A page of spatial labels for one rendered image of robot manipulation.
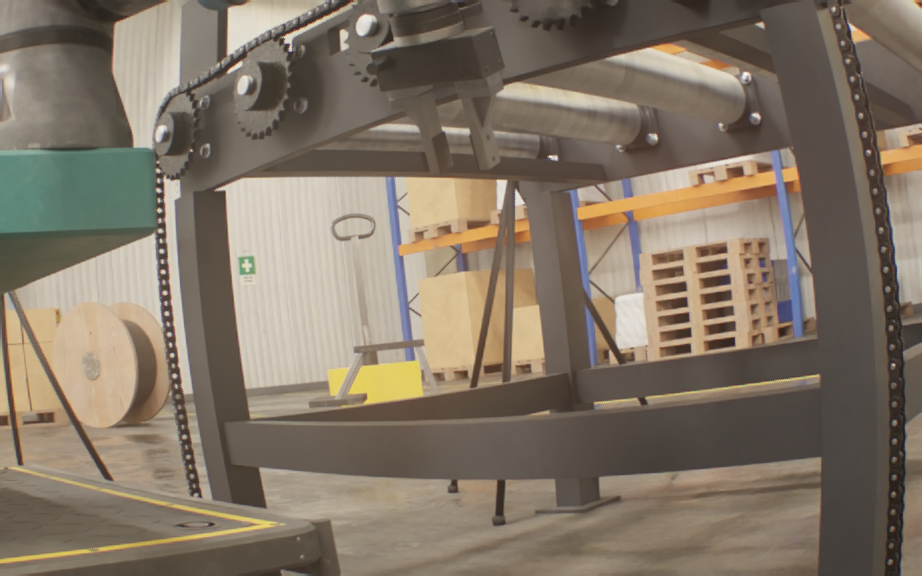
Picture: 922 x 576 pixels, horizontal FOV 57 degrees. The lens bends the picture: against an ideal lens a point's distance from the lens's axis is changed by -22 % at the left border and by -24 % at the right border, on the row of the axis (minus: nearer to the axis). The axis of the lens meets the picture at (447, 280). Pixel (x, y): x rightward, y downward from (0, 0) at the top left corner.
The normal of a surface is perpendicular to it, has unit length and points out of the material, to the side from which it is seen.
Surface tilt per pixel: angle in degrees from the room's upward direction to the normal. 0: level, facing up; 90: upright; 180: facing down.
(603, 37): 90
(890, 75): 90
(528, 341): 90
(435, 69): 113
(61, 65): 70
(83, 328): 90
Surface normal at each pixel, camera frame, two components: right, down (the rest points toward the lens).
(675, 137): -0.71, 0.04
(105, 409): -0.29, -0.02
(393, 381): 0.13, -0.07
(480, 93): -0.50, 0.42
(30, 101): 0.33, -0.43
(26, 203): 0.72, -0.12
